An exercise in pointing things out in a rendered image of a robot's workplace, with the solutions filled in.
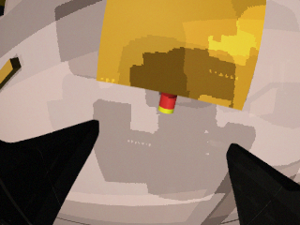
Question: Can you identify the brown rectangular bar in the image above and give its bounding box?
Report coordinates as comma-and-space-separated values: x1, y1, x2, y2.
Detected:
0, 57, 22, 89

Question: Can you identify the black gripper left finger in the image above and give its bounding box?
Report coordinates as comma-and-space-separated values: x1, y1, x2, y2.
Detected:
0, 119, 98, 225

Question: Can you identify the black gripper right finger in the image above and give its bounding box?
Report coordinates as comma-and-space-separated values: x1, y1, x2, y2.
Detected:
226, 142, 300, 225

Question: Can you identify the red cylindrical rod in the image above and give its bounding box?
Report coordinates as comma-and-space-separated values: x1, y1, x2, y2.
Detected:
157, 93, 177, 113

